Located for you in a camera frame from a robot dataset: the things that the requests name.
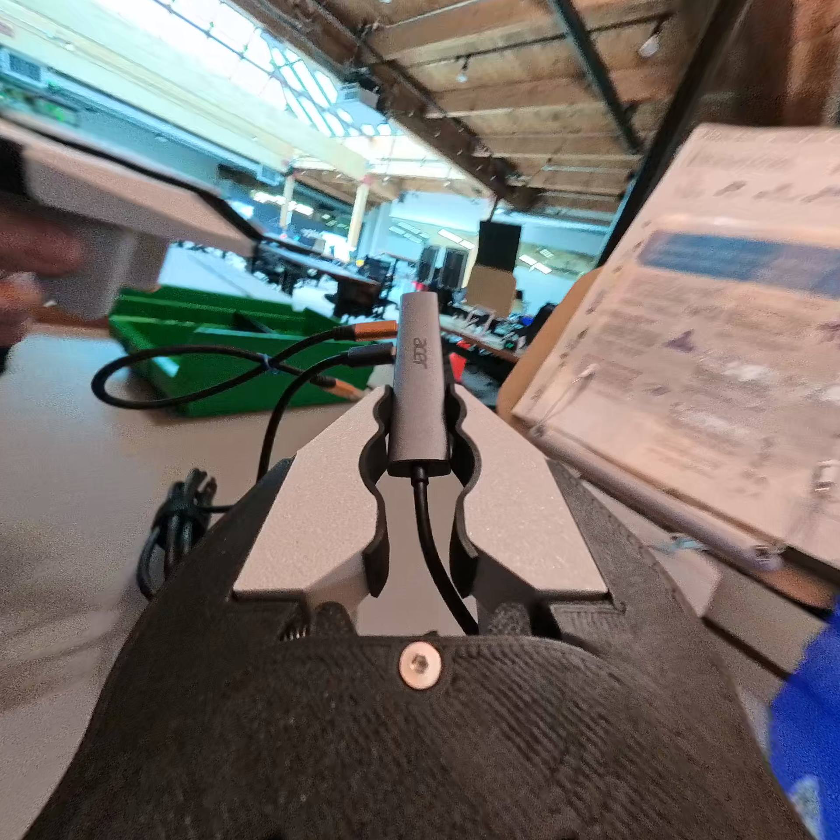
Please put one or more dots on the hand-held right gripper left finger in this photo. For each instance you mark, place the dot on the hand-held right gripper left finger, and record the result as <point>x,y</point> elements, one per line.
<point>308,518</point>

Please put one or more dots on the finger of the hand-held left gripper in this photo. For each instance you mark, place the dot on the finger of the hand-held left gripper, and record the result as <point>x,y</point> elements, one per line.
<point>131,190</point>

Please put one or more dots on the dark grey usb hub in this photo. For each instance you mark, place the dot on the dark grey usb hub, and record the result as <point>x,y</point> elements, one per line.
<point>420,394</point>

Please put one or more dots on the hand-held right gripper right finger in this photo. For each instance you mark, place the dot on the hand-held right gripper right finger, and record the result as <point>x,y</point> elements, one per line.
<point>531,525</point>

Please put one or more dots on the black metal frame post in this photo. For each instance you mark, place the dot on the black metal frame post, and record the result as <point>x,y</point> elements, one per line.
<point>682,131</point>

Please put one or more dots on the distant wooden document stand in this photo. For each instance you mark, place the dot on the distant wooden document stand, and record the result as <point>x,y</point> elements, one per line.
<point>492,292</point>

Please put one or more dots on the person's left hand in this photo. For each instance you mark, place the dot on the person's left hand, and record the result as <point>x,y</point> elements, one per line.
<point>33,253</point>

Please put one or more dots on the blue plastic bin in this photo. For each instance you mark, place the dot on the blue plastic bin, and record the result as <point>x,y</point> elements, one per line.
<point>807,722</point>

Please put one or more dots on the black hanging panel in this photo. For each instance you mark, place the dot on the black hanging panel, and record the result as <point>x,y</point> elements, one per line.
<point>500,244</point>

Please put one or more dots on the green plastic bin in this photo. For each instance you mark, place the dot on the green plastic bin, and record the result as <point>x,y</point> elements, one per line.
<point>216,399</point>

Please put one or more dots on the printed instruction sheet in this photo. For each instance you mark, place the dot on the printed instruction sheet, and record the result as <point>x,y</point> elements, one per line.
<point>722,367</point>

